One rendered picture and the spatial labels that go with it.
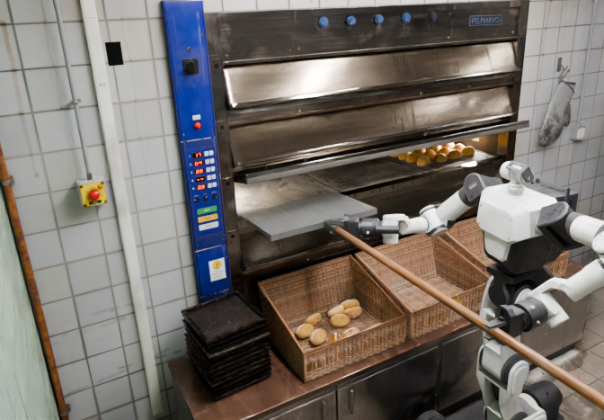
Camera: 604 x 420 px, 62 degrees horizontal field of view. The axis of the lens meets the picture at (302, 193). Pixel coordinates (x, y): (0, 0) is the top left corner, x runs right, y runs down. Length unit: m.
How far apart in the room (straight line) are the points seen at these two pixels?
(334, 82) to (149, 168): 0.95
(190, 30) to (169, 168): 0.57
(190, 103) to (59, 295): 0.95
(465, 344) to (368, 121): 1.24
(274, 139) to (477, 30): 1.34
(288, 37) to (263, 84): 0.24
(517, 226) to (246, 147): 1.17
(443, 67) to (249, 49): 1.12
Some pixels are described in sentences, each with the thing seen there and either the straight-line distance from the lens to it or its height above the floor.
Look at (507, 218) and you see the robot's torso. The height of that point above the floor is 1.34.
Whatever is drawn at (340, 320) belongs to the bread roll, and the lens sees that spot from 2.61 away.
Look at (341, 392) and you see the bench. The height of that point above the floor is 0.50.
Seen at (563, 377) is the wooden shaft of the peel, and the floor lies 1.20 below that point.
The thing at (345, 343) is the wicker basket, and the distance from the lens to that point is 2.33.
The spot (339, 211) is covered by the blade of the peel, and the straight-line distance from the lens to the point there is 2.43.
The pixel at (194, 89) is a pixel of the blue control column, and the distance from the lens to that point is 2.16.
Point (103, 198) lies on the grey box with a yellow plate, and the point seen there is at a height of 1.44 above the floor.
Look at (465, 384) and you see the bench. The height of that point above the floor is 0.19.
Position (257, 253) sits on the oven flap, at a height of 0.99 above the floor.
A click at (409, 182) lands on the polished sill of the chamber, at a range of 2.89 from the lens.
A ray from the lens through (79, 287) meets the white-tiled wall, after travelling 2.32.
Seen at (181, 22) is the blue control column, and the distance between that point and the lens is 2.13.
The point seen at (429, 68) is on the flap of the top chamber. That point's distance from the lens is 2.83.
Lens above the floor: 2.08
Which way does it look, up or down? 20 degrees down
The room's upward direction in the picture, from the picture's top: 3 degrees counter-clockwise
